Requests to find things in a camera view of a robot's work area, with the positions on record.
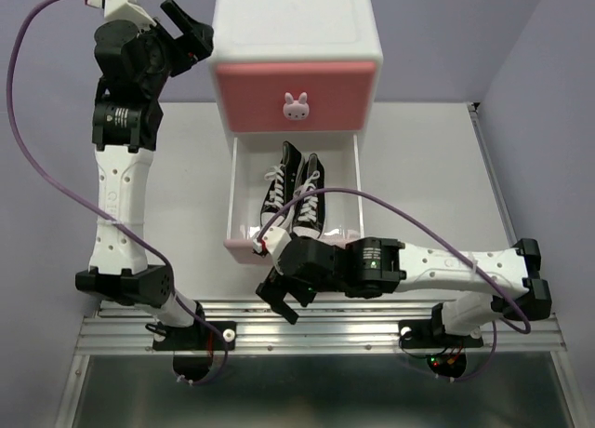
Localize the light pink drawer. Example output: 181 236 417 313
221 134 364 265

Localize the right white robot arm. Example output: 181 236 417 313
257 233 552 349

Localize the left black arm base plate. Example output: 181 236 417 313
145 322 224 352

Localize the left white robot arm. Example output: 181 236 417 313
75 0 213 348

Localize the dark pink drawer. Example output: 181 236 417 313
214 61 377 133

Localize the black canvas sneaker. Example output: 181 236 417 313
260 140 305 229
291 154 326 239

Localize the aluminium mounting rail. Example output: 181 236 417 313
73 299 569 355

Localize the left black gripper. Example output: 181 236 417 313
136 0 214 96

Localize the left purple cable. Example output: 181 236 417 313
7 0 231 387

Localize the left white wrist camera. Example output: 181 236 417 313
86 0 156 32

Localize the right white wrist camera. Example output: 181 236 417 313
252 226 292 274

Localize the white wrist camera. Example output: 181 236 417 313
252 226 292 274
86 0 156 32

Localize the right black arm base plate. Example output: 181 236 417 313
398 319 483 350

